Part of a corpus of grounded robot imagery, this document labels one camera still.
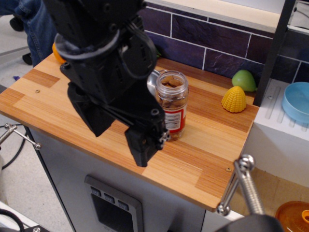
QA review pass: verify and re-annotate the orange toy pumpkin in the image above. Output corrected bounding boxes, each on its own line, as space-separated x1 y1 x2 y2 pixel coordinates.
52 43 66 64

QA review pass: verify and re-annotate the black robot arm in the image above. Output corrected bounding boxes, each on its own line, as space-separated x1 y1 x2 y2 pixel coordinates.
44 0 169 167

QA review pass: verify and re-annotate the light blue plastic bowl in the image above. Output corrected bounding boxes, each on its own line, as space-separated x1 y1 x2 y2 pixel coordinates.
282 82 309 124

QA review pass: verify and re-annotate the person leg in jeans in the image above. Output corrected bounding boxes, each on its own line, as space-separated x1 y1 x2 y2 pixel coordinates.
0 0 56 67

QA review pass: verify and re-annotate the left metal towel rail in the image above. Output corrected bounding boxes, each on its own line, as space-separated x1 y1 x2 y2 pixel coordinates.
0 123 42 150

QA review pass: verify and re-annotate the grey toy oven panel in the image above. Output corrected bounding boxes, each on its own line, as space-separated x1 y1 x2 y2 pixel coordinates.
84 175 144 232

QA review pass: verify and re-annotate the stainless steel pot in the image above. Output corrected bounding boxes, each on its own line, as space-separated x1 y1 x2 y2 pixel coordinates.
147 70 167 96

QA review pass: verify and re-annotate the black vertical post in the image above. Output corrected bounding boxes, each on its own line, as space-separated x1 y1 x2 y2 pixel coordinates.
253 0 297 106

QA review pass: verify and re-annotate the white dish rack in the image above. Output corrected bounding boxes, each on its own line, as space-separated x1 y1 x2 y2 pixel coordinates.
254 79 309 141

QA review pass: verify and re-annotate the green toy pear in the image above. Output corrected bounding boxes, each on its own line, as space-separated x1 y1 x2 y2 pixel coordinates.
232 70 257 92

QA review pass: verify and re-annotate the orange plastic lid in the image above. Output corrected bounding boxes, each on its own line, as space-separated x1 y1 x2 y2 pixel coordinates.
275 201 309 232

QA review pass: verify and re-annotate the black cable on floor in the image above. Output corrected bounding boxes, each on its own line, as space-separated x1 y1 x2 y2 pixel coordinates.
0 124 27 170

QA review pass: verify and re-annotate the yellow toy corn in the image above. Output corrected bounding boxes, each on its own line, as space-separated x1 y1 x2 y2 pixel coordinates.
221 86 247 113

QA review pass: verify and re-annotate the right metal towel rail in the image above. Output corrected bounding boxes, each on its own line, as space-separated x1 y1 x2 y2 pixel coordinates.
216 154 265 217

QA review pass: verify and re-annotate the metal towel rail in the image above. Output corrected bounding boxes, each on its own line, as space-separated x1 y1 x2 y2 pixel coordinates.
0 123 42 150
216 154 265 217

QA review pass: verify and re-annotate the clear almond jar red label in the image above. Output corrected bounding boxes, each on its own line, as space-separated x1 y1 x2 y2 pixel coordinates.
155 71 189 141

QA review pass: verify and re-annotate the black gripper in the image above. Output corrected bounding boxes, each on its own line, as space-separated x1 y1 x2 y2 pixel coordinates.
59 29 170 167

